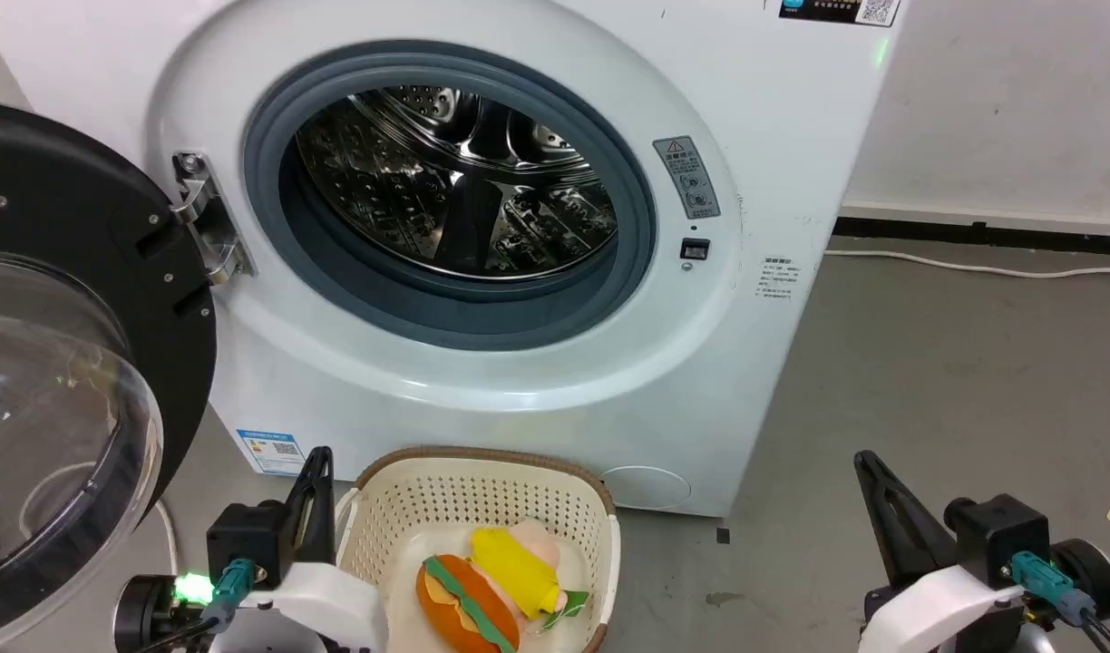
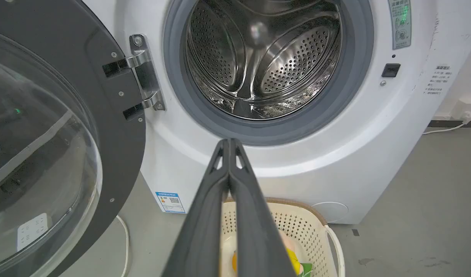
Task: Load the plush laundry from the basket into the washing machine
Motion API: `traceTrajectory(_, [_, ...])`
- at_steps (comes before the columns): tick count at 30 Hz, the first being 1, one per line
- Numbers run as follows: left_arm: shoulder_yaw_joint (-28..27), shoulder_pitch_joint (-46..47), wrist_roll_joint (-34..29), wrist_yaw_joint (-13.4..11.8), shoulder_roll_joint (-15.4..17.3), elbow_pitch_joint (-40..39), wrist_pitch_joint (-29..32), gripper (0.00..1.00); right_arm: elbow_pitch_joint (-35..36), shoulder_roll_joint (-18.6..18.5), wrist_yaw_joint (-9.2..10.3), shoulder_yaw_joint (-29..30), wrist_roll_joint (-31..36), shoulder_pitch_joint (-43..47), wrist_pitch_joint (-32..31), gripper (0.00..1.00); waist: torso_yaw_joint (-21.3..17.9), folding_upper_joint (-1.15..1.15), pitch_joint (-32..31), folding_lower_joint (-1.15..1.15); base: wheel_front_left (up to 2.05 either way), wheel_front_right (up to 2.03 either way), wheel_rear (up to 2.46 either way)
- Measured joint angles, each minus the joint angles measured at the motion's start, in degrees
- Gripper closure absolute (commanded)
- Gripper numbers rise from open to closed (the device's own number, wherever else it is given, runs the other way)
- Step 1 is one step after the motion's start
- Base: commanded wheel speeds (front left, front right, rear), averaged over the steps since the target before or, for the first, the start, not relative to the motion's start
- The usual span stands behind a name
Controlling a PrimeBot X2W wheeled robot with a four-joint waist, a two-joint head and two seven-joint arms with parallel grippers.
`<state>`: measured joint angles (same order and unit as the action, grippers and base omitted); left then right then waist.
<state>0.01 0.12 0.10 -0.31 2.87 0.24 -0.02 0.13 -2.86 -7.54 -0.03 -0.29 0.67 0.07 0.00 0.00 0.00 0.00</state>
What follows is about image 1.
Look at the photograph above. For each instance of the grey rubber door gasket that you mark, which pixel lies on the grey rubber door gasket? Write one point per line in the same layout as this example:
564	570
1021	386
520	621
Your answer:
355	290

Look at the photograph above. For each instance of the pink plush toy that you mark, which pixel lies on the pink plush toy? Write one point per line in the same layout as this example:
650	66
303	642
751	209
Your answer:
544	537

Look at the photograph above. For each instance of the metal door hinge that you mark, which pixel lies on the metal door hinge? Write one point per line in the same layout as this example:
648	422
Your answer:
206	218

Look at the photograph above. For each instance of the blue energy label sticker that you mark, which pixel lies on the blue energy label sticker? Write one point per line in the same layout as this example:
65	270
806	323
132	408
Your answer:
272	451

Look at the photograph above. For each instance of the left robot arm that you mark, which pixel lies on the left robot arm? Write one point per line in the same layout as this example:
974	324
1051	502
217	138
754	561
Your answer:
142	612

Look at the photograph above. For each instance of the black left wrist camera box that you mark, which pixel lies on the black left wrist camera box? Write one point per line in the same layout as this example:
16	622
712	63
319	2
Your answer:
245	540

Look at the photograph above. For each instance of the cream perforated laundry basket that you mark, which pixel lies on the cream perforated laundry basket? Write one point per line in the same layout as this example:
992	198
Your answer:
428	508

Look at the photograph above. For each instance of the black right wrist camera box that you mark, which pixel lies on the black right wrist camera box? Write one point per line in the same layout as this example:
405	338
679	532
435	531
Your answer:
999	535

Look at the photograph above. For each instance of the green leaf plush piece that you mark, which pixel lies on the green leaf plush piece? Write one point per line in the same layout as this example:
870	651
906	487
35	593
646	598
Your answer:
566	609

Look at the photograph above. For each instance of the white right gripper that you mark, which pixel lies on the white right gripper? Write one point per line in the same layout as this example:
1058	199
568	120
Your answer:
940	612

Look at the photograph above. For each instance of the black baseboard strip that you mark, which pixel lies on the black baseboard strip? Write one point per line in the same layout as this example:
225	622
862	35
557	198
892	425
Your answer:
981	232

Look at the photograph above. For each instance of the grey warning sticker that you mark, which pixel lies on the grey warning sticker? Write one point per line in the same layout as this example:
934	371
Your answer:
688	177

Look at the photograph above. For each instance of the yellow plush mustard bottle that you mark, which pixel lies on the yellow plush mustard bottle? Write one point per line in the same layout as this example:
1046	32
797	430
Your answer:
517	567

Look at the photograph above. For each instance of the white front-load washing machine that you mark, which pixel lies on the white front-load washing machine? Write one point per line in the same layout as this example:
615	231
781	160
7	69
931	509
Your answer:
537	399

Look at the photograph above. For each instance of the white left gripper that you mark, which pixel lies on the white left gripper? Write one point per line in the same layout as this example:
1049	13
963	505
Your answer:
324	599

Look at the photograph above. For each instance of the small printed text sticker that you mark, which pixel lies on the small printed text sticker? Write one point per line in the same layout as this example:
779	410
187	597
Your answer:
779	277

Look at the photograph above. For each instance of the black QR code label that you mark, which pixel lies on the black QR code label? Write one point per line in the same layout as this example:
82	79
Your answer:
841	9

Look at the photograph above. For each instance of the black door latch slot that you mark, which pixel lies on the black door latch slot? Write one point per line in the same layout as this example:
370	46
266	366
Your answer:
695	248

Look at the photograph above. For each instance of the stainless steel drum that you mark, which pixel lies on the stainless steel drum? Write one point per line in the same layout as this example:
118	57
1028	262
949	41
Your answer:
464	181

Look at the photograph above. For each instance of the black round washer door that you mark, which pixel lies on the black round washer door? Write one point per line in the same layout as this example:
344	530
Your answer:
56	363

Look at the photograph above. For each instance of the round filter cover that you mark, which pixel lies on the round filter cover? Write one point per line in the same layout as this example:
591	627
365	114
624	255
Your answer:
647	487

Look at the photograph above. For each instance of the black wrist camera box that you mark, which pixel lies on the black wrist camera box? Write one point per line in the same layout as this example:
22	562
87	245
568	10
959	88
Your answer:
245	540
999	535

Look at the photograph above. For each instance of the orange burger plush toy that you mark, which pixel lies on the orange burger plush toy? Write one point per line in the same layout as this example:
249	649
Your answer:
460	603

